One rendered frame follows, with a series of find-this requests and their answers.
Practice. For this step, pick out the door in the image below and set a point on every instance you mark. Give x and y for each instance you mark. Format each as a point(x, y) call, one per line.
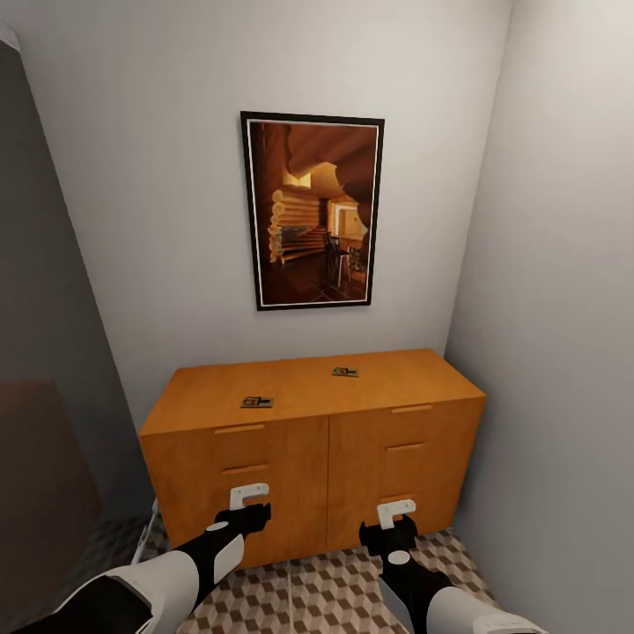
point(76, 496)

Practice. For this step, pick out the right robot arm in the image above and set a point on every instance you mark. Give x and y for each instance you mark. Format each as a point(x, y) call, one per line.
point(426, 602)

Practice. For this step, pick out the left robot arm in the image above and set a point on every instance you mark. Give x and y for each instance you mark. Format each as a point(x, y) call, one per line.
point(156, 596)

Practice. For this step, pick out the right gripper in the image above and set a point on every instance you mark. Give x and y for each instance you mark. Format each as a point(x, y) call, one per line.
point(374, 537)

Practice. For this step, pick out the cabinet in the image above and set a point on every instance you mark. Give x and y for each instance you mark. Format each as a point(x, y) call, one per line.
point(331, 448)

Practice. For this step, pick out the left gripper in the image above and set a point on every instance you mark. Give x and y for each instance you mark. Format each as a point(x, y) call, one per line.
point(253, 516)

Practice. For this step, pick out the picture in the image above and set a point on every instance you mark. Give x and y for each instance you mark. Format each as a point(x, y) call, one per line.
point(313, 188)

